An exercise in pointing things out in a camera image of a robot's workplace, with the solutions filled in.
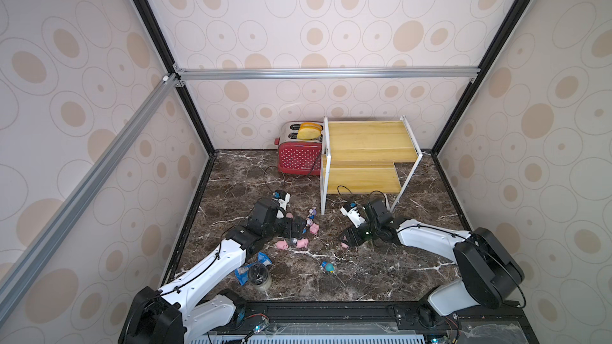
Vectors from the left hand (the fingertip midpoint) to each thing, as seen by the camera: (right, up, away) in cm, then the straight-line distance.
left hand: (301, 219), depth 81 cm
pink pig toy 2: (0, -10, +7) cm, 12 cm away
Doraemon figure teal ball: (+10, -17, +2) cm, 20 cm away
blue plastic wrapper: (-20, -18, 0) cm, 27 cm away
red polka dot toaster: (-3, +23, +22) cm, 32 cm away
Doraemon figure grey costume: (-3, -10, +7) cm, 12 cm away
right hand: (+15, -8, +7) cm, 18 cm away
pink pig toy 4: (+15, -11, +5) cm, 19 cm away
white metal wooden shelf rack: (+18, +21, -8) cm, 29 cm away
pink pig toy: (-7, -11, +7) cm, 15 cm away
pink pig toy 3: (+5, -6, +11) cm, 13 cm away
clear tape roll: (-12, -16, -9) cm, 22 cm away
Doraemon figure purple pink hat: (+4, 0, +16) cm, 17 cm away
